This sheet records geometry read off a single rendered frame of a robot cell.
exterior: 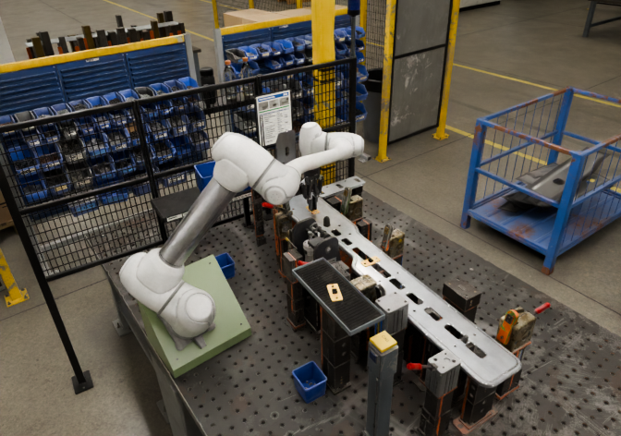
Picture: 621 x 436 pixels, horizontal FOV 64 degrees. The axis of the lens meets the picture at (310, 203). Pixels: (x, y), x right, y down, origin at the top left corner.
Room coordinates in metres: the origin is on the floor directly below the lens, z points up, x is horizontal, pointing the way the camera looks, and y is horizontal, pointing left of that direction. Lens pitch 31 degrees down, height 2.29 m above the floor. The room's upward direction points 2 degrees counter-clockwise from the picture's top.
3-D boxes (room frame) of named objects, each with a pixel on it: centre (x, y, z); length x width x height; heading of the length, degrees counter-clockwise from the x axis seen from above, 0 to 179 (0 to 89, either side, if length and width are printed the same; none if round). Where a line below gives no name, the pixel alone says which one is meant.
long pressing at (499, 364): (1.65, -0.26, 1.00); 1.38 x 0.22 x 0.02; 31
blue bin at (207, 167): (2.30, 0.43, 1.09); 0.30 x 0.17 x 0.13; 115
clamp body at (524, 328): (1.25, -0.71, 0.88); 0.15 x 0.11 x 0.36; 121
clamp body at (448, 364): (1.07, -0.40, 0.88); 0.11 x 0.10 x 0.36; 121
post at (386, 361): (1.07, -0.21, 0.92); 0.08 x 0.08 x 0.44; 31
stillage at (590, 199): (3.38, -1.94, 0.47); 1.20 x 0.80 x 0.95; 124
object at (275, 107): (2.59, 0.19, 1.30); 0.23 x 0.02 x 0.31; 121
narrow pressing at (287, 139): (2.29, 0.11, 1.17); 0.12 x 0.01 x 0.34; 121
